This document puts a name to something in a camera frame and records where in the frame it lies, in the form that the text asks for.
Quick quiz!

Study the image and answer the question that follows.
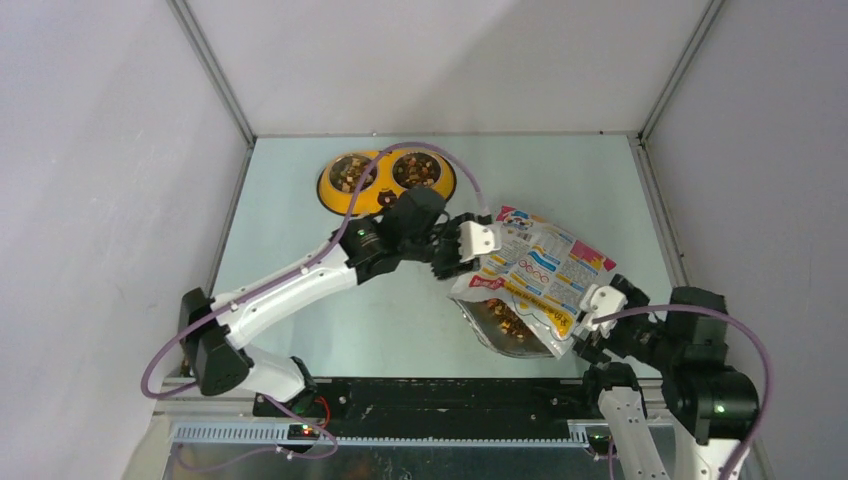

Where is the brown pet food kibble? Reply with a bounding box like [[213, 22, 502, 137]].
[[483, 299, 532, 342]]

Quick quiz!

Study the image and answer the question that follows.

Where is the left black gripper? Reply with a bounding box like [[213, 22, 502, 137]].
[[400, 212, 480, 281]]

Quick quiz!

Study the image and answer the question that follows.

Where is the pet food bag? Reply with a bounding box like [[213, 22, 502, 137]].
[[449, 205, 617, 359]]

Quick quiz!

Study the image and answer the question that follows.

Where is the aluminium frame rail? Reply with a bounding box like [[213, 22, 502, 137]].
[[153, 376, 757, 452]]

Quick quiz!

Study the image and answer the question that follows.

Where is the yellow double pet bowl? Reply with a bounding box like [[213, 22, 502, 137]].
[[317, 148, 457, 215]]

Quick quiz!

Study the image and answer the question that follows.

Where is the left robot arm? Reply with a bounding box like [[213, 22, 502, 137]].
[[180, 187, 501, 417]]

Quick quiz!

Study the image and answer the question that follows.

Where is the kibble in right bowl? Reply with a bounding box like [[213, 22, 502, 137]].
[[392, 152, 442, 189]]

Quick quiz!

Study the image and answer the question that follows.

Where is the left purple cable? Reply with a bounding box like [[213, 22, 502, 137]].
[[140, 141, 492, 473]]

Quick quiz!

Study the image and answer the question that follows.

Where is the kibble in left bowl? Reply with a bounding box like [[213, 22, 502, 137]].
[[327, 153, 372, 193]]

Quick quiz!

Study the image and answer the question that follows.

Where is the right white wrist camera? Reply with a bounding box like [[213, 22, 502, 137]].
[[578, 283, 627, 338]]

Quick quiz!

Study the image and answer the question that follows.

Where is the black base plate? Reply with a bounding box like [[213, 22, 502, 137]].
[[254, 377, 647, 442]]

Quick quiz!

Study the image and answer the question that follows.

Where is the kibble in bowl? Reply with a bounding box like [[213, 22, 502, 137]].
[[327, 153, 372, 193], [392, 152, 442, 189]]

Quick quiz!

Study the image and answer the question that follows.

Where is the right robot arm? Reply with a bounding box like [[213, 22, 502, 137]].
[[573, 275, 767, 479]]

